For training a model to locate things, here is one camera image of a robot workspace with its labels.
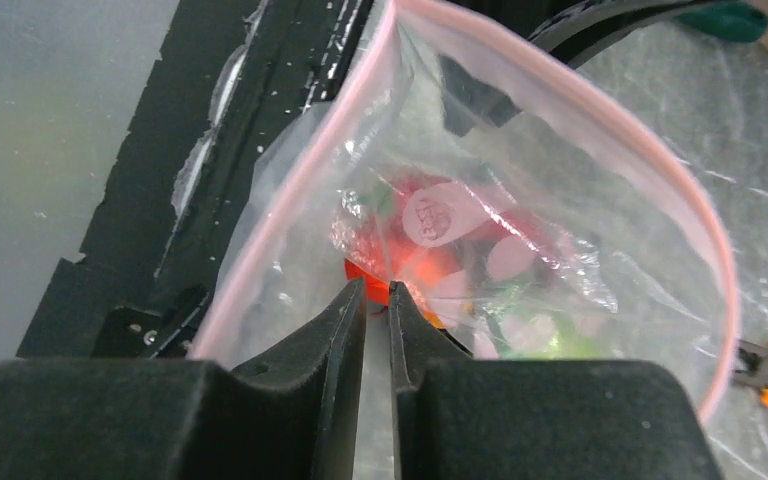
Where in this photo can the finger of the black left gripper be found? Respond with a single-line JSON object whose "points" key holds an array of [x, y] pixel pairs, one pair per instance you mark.
{"points": [[570, 31]]}

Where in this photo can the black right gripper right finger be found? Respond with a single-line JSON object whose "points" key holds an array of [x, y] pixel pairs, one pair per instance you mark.
{"points": [[456, 417]]}

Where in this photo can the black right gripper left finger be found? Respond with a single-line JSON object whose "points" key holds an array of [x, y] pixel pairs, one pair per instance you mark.
{"points": [[289, 413]]}

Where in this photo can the clear zip top bag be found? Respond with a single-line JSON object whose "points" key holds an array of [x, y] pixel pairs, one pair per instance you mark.
{"points": [[640, 241]]}

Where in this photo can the red fake pepper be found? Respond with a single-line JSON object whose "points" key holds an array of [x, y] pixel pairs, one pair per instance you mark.
{"points": [[440, 237]]}

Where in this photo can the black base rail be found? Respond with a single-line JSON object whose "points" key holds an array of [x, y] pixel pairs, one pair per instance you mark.
{"points": [[231, 77]]}

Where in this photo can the green handled screwdriver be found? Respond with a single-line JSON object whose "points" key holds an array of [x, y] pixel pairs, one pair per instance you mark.
{"points": [[730, 21]]}

